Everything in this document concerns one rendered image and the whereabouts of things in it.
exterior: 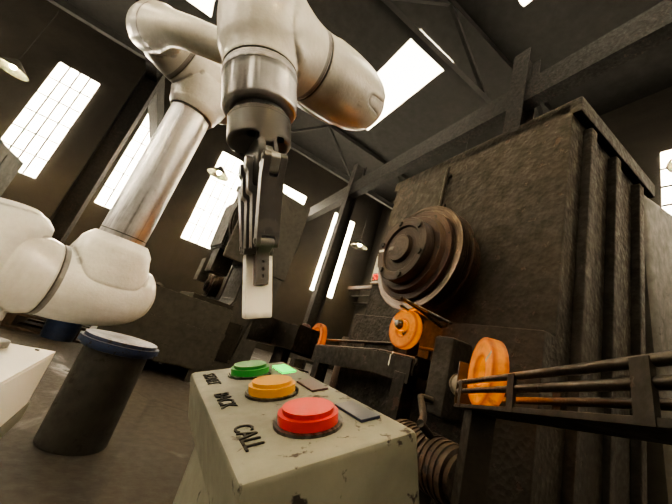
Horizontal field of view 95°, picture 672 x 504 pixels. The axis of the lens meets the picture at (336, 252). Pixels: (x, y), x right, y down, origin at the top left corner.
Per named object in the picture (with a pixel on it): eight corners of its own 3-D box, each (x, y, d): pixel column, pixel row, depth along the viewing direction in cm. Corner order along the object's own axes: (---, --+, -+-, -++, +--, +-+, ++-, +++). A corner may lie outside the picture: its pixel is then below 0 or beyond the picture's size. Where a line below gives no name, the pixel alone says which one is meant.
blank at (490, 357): (484, 425, 68) (468, 420, 68) (478, 366, 80) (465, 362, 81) (516, 386, 59) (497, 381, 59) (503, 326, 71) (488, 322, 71)
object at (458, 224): (460, 319, 106) (377, 310, 146) (484, 201, 118) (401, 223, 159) (448, 314, 103) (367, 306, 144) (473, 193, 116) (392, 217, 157)
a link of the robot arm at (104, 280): (15, 304, 68) (119, 324, 85) (30, 324, 59) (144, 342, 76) (175, 42, 86) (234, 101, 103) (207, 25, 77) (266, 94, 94)
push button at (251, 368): (262, 374, 36) (263, 358, 36) (273, 382, 32) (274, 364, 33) (227, 379, 34) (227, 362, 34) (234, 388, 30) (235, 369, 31)
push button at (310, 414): (321, 418, 23) (321, 392, 23) (350, 439, 20) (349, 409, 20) (269, 430, 21) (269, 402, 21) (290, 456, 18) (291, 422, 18)
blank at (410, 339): (429, 323, 115) (423, 321, 113) (408, 358, 117) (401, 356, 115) (407, 304, 129) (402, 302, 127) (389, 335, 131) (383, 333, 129)
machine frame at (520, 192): (409, 499, 177) (460, 228, 230) (684, 722, 84) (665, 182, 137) (298, 490, 147) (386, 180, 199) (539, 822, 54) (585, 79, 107)
